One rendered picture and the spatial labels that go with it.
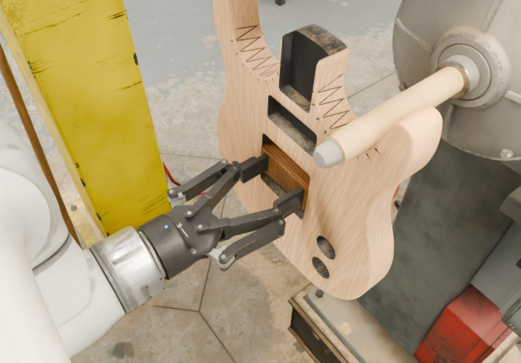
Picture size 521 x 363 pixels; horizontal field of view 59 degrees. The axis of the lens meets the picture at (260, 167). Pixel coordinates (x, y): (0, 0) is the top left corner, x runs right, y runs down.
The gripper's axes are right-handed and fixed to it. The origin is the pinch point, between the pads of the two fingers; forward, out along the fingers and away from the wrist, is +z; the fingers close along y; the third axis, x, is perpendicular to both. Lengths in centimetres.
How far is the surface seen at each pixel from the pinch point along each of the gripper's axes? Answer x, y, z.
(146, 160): -67, -75, 6
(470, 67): 19.6, 12.1, 15.4
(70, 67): -24, -76, -7
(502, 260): -28, 24, 37
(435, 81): 19.1, 11.0, 10.9
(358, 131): 18.9, 11.5, -1.0
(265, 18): -109, -177, 139
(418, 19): 19.8, 2.6, 18.1
